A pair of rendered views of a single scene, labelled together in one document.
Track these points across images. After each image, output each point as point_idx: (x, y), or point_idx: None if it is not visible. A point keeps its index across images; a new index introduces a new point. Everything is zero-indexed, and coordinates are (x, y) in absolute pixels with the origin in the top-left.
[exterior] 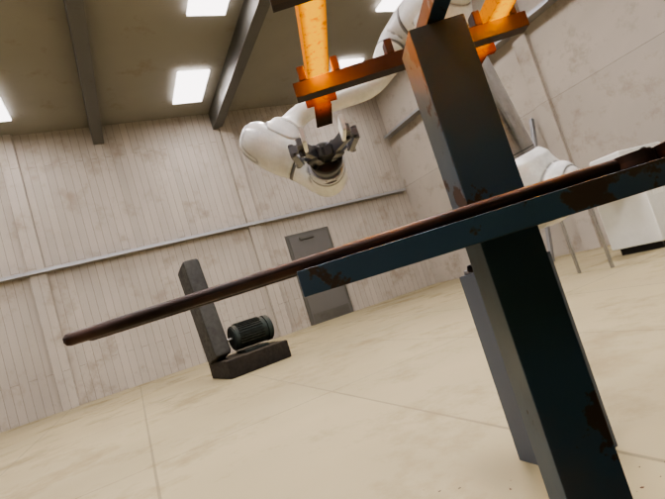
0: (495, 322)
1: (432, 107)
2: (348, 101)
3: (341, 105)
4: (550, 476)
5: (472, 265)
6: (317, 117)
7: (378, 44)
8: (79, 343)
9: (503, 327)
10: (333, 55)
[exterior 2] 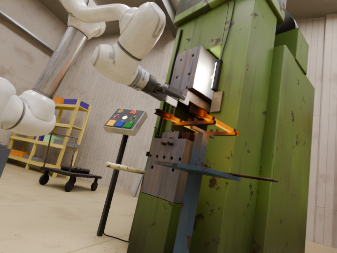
0: (195, 187)
1: (206, 148)
2: (100, 22)
3: (103, 21)
4: (191, 218)
5: (196, 175)
6: (198, 115)
7: None
8: (275, 181)
9: (198, 188)
10: None
